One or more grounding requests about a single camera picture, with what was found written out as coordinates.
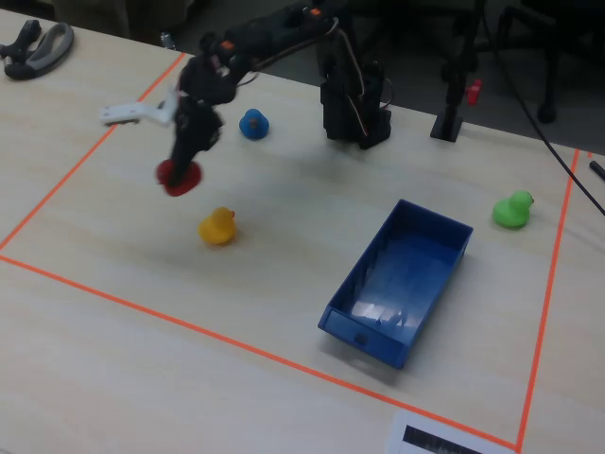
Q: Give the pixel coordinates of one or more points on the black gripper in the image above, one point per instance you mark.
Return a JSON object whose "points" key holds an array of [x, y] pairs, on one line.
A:
{"points": [[193, 129]]}

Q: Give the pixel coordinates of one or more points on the red rubber duck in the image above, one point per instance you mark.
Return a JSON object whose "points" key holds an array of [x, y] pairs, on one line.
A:
{"points": [[186, 182]]}

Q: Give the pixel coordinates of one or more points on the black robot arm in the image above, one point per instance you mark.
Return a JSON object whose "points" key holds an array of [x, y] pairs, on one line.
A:
{"points": [[345, 94]]}

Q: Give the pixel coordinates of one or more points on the yellow rubber duck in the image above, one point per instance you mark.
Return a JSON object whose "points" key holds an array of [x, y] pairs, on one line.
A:
{"points": [[218, 229]]}

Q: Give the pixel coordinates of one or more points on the blue rubber duck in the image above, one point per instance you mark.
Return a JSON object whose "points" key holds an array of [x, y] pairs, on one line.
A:
{"points": [[255, 125]]}

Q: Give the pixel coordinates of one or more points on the blue plastic box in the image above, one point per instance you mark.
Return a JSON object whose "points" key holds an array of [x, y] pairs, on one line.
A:
{"points": [[406, 284]]}

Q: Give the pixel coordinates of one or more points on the green rubber duck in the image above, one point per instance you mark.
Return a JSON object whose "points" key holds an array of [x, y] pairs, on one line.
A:
{"points": [[510, 213]]}

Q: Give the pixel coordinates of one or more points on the orange tape strip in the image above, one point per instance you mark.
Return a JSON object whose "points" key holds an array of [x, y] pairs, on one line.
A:
{"points": [[548, 293], [264, 352], [90, 151]]}

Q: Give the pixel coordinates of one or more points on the black grey hand tool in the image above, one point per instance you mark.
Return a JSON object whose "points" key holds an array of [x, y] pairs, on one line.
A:
{"points": [[42, 52]]}

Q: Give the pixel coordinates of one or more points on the white paper with black bar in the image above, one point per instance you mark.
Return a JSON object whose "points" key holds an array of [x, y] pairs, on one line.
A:
{"points": [[439, 435]]}

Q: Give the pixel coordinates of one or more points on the black office chair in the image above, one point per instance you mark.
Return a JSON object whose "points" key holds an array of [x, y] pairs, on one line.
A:
{"points": [[548, 57]]}

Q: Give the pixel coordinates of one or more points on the black marker pen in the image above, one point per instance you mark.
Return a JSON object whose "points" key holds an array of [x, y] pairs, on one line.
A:
{"points": [[597, 170]]}

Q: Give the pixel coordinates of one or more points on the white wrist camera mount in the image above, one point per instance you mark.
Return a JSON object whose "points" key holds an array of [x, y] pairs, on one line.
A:
{"points": [[137, 111]]}

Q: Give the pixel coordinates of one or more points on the black camera stand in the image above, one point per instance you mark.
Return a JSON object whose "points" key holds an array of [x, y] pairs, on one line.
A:
{"points": [[449, 120]]}

